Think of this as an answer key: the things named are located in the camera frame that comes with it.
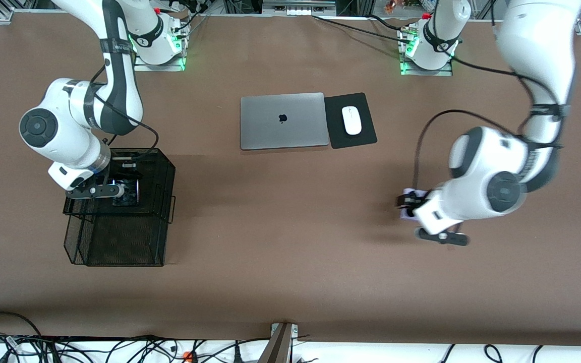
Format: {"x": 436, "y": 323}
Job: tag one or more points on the silver laptop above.
{"x": 270, "y": 131}

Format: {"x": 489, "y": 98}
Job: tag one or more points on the white computer mouse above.
{"x": 352, "y": 121}

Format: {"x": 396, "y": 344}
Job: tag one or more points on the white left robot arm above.
{"x": 537, "y": 40}

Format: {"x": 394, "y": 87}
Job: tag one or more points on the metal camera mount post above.
{"x": 278, "y": 348}

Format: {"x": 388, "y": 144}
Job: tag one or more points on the black mouse pad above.
{"x": 336, "y": 136}

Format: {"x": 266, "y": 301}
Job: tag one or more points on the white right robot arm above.
{"x": 73, "y": 131}

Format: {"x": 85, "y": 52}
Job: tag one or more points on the long black smartphone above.
{"x": 129, "y": 196}

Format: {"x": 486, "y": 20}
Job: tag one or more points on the lilac flip phone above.
{"x": 411, "y": 190}

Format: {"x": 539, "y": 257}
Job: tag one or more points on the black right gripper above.
{"x": 112, "y": 177}

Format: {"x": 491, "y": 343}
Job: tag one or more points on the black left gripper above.
{"x": 410, "y": 201}

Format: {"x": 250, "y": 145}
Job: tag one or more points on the black mesh two-tier tray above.
{"x": 119, "y": 242}

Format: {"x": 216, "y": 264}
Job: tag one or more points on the white power strip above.
{"x": 298, "y": 7}

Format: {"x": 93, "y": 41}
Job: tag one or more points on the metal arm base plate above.
{"x": 426, "y": 72}
{"x": 159, "y": 67}

